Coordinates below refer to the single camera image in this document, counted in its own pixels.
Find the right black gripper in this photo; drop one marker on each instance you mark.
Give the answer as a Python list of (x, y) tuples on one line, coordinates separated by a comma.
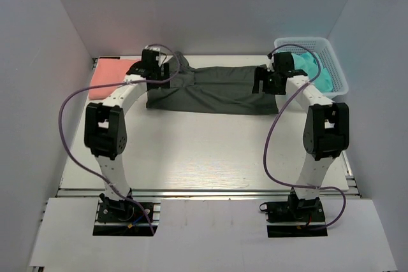
[(262, 74)]

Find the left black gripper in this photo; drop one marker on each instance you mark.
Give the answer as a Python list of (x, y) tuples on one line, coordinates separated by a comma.
[(165, 76)]

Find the dark grey t-shirt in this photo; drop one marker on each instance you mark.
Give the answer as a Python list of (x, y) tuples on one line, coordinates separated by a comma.
[(217, 89)]

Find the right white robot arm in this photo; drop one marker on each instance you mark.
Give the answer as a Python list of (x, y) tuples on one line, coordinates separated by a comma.
[(326, 130)]

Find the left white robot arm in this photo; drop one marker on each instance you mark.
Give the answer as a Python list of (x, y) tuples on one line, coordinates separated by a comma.
[(105, 131)]

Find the folded pink t-shirt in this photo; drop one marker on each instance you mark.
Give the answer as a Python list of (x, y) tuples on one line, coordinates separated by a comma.
[(108, 71)]

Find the white plastic basket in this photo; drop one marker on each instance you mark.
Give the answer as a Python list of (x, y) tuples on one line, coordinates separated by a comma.
[(326, 55)]

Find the aluminium rail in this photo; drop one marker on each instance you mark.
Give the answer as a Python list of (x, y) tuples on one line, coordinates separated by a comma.
[(189, 193)]

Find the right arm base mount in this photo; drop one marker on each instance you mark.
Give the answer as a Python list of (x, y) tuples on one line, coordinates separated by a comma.
[(294, 218)]

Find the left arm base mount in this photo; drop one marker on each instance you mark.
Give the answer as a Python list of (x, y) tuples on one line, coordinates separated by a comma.
[(122, 218)]

